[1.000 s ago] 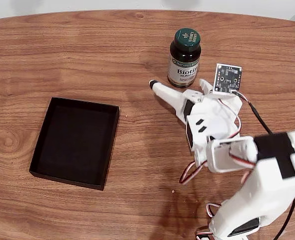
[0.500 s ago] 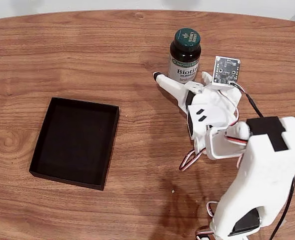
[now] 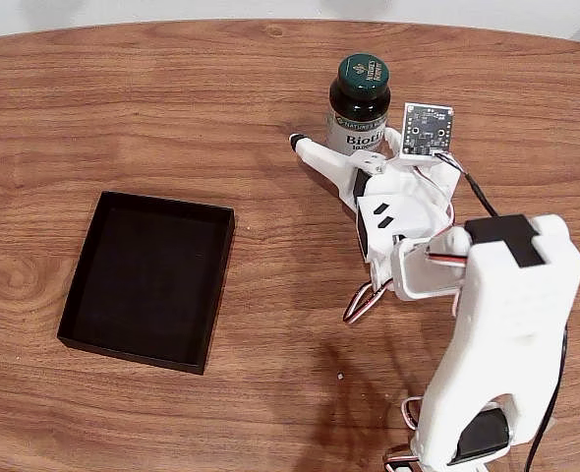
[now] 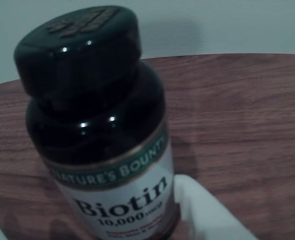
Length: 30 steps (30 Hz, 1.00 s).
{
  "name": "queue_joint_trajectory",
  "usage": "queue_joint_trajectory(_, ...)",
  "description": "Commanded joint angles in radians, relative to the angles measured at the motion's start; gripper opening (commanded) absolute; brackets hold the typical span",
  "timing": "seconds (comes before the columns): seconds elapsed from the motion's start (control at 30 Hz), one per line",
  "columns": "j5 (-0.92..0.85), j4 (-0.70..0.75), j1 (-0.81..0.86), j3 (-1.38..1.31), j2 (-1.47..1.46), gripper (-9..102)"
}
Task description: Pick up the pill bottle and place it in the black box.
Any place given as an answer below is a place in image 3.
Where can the camera board on white mount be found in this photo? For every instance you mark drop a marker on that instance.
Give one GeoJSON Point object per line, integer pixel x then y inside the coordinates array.
{"type": "Point", "coordinates": [427, 128]}

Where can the dark biotin pill bottle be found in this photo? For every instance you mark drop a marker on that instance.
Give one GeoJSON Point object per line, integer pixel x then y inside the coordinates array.
{"type": "Point", "coordinates": [361, 105]}

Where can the shallow black cardboard box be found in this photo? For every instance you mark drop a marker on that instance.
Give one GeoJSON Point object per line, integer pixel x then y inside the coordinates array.
{"type": "Point", "coordinates": [147, 280]}

